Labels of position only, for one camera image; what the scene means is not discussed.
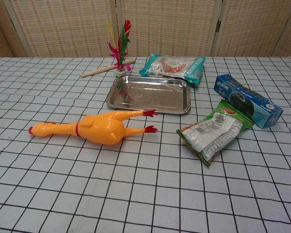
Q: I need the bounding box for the orange rubber chicken toy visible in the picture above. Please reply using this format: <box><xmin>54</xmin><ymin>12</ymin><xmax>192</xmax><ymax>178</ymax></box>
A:
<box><xmin>28</xmin><ymin>109</ymin><xmax>159</xmax><ymax>146</ymax></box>

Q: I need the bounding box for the stainless steel rectangular tray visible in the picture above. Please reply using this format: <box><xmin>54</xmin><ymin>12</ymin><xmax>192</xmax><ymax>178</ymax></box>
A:
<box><xmin>106</xmin><ymin>75</ymin><xmax>192</xmax><ymax>115</ymax></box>

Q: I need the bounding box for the teal clear snack bag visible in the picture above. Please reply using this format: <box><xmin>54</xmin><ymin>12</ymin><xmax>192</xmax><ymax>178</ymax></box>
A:
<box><xmin>139</xmin><ymin>53</ymin><xmax>207</xmax><ymax>86</ymax></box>

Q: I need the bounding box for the wooden stick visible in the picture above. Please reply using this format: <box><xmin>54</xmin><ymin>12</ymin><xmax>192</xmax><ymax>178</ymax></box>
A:
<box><xmin>81</xmin><ymin>60</ymin><xmax>136</xmax><ymax>78</ymax></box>

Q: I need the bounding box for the green white snack bag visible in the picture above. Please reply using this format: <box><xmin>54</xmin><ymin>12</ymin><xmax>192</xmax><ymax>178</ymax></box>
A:
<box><xmin>176</xmin><ymin>99</ymin><xmax>254</xmax><ymax>168</ymax></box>

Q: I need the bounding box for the colourful feather shuttlecock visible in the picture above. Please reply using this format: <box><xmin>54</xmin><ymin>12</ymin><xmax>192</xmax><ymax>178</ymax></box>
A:
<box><xmin>107</xmin><ymin>19</ymin><xmax>132</xmax><ymax>77</ymax></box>

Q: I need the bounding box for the woven folding screen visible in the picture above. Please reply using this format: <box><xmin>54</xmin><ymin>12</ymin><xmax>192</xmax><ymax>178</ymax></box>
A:
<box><xmin>0</xmin><ymin>0</ymin><xmax>291</xmax><ymax>58</ymax></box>

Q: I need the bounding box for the blue cookie box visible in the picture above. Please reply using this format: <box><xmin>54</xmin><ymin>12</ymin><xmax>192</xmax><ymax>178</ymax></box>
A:
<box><xmin>213</xmin><ymin>74</ymin><xmax>284</xmax><ymax>129</ymax></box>

